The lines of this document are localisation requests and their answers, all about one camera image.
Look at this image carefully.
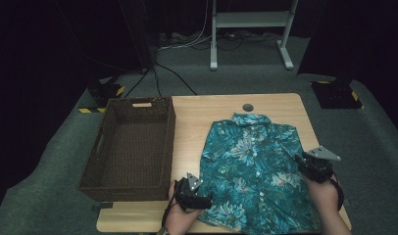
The person's left hand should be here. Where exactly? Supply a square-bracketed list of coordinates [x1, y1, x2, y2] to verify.
[167, 180, 203, 235]

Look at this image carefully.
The tangle of black cables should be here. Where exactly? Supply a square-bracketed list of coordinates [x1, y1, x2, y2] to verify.
[216, 29, 281, 52]

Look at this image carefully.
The teal floral shirt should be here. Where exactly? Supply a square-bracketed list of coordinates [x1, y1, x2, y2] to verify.
[196, 112, 323, 235]

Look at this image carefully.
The dark stand pole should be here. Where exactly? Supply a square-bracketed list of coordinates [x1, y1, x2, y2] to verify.
[118, 0, 160, 73]

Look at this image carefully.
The black stand base yellow tape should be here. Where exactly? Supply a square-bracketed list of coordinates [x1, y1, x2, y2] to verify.
[87, 76, 126, 108]

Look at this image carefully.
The white metal table frame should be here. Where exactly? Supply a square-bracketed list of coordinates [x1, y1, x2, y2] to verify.
[209, 0, 300, 71]

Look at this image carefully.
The person's right hand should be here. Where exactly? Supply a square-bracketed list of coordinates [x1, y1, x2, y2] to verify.
[305, 175, 341, 219]

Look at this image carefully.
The brown wicker basket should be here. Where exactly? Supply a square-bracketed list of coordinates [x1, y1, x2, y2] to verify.
[76, 96, 177, 203]

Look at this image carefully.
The black floor plate yellow tape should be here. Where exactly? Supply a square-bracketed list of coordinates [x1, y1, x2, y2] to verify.
[309, 79, 365, 110]

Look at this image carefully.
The black wrist strap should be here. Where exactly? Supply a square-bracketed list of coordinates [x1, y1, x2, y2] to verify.
[160, 195, 180, 234]
[328, 175, 346, 212]

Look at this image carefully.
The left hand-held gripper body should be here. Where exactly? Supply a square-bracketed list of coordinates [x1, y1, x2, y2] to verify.
[173, 171, 208, 212]

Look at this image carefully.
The white cable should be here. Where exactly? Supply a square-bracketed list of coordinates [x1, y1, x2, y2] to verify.
[157, 0, 215, 51]

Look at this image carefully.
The yellow black hazard tape strip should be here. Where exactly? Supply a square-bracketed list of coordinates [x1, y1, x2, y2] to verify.
[77, 107, 107, 115]

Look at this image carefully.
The long black floor cable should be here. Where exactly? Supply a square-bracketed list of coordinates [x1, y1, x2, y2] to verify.
[153, 62, 199, 96]

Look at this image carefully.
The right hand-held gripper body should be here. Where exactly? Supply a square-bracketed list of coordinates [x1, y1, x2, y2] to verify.
[301, 145, 342, 184]

